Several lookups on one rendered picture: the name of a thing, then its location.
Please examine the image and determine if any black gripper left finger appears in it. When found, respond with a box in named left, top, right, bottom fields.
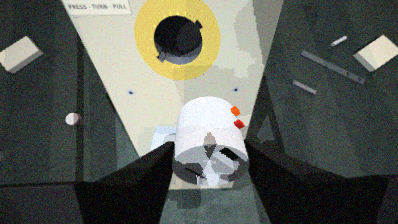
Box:
left=0, top=141, right=174, bottom=224

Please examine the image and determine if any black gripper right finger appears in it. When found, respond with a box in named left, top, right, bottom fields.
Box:
left=244, top=139, right=398, bottom=224

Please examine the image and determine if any beige rectangular block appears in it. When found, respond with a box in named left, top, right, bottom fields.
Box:
left=0, top=36, right=44, bottom=74
left=353, top=35, right=398, bottom=72

